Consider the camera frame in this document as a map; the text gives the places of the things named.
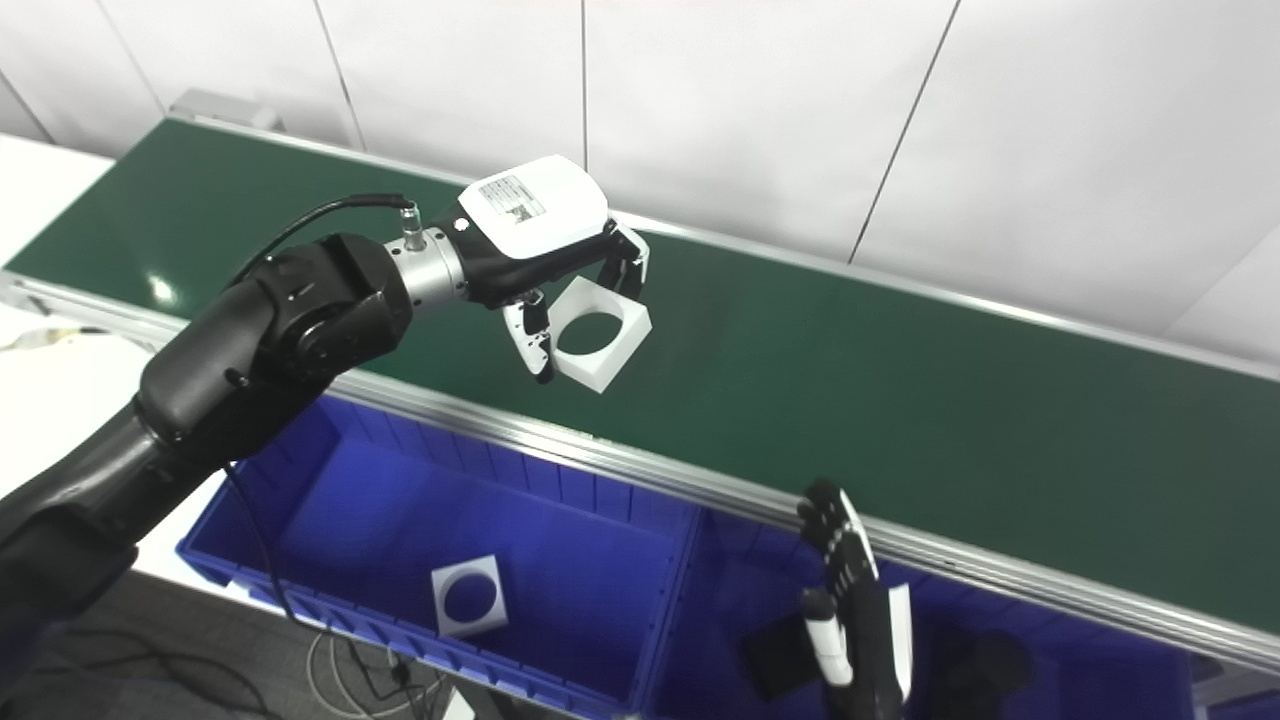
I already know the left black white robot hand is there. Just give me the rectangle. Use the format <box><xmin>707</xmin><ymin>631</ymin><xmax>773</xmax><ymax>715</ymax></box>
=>
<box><xmin>453</xmin><ymin>154</ymin><xmax>652</xmax><ymax>385</ymax></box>

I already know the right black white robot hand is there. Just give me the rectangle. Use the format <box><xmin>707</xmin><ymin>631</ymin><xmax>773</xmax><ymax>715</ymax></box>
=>
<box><xmin>797</xmin><ymin>480</ymin><xmax>914</xmax><ymax>720</ymax></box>

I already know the white square part round hole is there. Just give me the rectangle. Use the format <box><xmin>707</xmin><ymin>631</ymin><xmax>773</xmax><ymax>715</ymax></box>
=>
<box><xmin>548</xmin><ymin>277</ymin><xmax>653</xmax><ymax>394</ymax></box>
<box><xmin>430</xmin><ymin>555</ymin><xmax>509</xmax><ymax>639</ymax></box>

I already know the black cylinder block part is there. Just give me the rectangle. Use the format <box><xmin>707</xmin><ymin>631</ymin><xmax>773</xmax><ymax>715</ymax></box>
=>
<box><xmin>920</xmin><ymin>628</ymin><xmax>1036</xmax><ymax>720</ymax></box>

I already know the green conveyor belt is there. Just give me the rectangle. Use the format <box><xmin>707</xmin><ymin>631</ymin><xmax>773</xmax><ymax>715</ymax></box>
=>
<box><xmin>5</xmin><ymin>118</ymin><xmax>1280</xmax><ymax>636</ymax></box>
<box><xmin>0</xmin><ymin>110</ymin><xmax>1280</xmax><ymax>681</ymax></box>

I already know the grey conveyor motor box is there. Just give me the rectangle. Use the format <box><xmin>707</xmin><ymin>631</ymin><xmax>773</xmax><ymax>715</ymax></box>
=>
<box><xmin>168</xmin><ymin>88</ymin><xmax>286</xmax><ymax>133</ymax></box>

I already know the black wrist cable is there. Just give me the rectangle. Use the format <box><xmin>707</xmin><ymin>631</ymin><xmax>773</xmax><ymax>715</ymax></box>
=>
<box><xmin>220</xmin><ymin>193</ymin><xmax>426</xmax><ymax>631</ymax></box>

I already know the black cable with yellow connector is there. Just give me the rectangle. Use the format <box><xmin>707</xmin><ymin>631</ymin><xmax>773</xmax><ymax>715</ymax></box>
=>
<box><xmin>0</xmin><ymin>322</ymin><xmax>111</xmax><ymax>353</ymax></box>

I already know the white floor cable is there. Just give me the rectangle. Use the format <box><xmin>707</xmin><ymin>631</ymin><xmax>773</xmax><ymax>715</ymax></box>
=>
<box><xmin>305</xmin><ymin>628</ymin><xmax>446</xmax><ymax>720</ymax></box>

